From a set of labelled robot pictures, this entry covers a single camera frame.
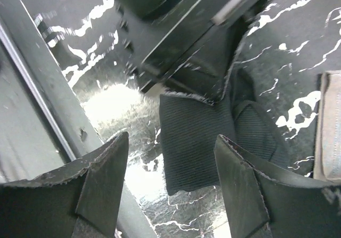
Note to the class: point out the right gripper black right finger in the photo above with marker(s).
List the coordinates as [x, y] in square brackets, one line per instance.
[264, 200]

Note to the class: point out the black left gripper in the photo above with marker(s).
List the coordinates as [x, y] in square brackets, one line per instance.
[184, 45]

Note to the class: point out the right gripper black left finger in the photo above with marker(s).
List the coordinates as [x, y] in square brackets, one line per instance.
[79, 199]

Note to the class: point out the black underwear with cream waistband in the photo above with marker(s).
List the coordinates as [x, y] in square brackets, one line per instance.
[189, 129]

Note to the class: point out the grey underwear with cream waistband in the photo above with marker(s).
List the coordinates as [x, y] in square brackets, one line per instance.
[327, 139]

